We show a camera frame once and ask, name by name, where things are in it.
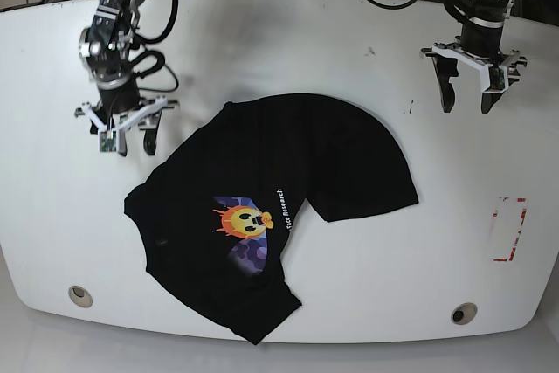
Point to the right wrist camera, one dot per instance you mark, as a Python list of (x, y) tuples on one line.
[(108, 141)]

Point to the left table cable grommet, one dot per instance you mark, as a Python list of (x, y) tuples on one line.
[(80, 296)]

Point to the red tape corner marking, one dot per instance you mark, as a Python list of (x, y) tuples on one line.
[(507, 222)]

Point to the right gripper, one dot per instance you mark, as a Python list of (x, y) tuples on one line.
[(146, 115)]

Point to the right table cable grommet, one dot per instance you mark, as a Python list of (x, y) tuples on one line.
[(464, 313)]

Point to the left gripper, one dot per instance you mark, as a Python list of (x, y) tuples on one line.
[(445, 58)]

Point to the black graphic t-shirt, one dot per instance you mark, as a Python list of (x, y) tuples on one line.
[(215, 217)]

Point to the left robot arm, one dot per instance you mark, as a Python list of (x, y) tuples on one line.
[(477, 46)]

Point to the table cable grommet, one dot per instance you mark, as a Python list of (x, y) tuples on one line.
[(464, 313), (80, 296)]

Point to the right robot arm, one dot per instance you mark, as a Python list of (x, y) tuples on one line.
[(117, 57)]

